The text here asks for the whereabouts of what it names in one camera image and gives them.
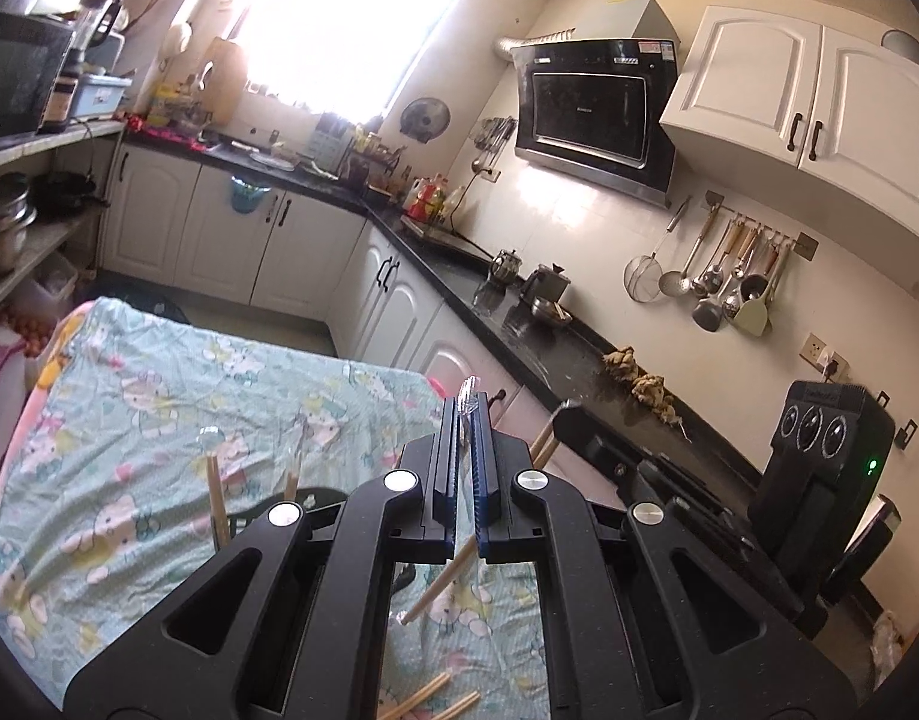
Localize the wooden cutting board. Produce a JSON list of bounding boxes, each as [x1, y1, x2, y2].
[[200, 37, 248, 126]]

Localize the cartoon printed tablecloth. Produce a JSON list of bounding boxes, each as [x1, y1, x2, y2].
[[0, 296, 552, 720]]

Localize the large dark steel ladle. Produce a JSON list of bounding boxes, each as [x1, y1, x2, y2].
[[691, 221, 747, 333]]

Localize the white wall cabinet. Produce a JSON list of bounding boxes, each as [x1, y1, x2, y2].
[[657, 4, 919, 242]]

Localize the blue hanging bin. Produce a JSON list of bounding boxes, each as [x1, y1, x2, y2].
[[226, 172, 271, 218]]

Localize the group of condiment bottles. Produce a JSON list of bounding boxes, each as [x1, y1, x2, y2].
[[401, 173, 470, 227]]

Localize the wall utensil rail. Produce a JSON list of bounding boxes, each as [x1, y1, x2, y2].
[[702, 190, 821, 264]]

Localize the kitchen window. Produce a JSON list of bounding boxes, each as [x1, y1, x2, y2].
[[233, 0, 482, 115]]

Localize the pile of ginger roots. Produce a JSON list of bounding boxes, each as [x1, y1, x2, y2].
[[601, 344, 683, 426]]

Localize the stacked steel pots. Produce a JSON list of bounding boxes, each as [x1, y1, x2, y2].
[[0, 172, 38, 276]]

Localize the metal pitcher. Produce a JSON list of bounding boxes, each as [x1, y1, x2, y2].
[[518, 262, 573, 310]]

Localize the green plastic spatula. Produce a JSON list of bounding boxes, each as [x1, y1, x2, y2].
[[732, 240, 777, 339]]

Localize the black blender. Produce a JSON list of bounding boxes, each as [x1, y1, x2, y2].
[[43, 0, 125, 134]]

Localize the green plastic chopstick holder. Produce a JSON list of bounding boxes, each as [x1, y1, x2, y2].
[[220, 486, 356, 548]]

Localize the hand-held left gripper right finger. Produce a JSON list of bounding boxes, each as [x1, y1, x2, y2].
[[470, 409, 860, 720]]

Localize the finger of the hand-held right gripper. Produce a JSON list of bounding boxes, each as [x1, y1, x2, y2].
[[658, 499, 807, 620], [553, 403, 740, 520]]

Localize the black stone countertop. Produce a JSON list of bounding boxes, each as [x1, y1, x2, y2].
[[121, 130, 765, 490]]

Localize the black gas stove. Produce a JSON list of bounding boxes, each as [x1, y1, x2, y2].
[[398, 213, 500, 265]]

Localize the black glass range hood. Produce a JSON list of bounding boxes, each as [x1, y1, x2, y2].
[[492, 0, 683, 211]]

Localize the wire skimmer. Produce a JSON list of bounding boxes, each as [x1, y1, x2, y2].
[[623, 195, 693, 305]]

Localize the small hanging kitchen tools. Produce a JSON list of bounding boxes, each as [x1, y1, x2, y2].
[[470, 115, 518, 167]]

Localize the black wok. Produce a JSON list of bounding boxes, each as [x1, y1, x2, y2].
[[35, 170, 113, 216]]

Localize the metal shelf table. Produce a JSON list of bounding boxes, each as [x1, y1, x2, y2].
[[0, 118, 128, 325]]

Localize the black microwave oven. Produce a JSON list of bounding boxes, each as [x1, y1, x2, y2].
[[0, 11, 76, 156]]

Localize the steel kettle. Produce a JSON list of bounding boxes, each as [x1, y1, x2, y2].
[[491, 247, 525, 286]]

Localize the steel bowl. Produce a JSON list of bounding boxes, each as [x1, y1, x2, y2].
[[530, 298, 576, 329]]

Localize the small wall fan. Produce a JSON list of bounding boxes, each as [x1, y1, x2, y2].
[[398, 95, 452, 144]]

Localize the wall power socket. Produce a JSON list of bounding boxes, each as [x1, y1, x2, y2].
[[800, 331, 852, 385]]

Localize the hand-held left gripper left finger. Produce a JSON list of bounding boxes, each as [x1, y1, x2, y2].
[[62, 397, 462, 720]]

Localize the white base cabinets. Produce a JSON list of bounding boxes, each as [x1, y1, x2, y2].
[[101, 141, 560, 467]]

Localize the blue plastic box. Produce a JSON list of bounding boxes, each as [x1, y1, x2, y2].
[[73, 74, 135, 122]]

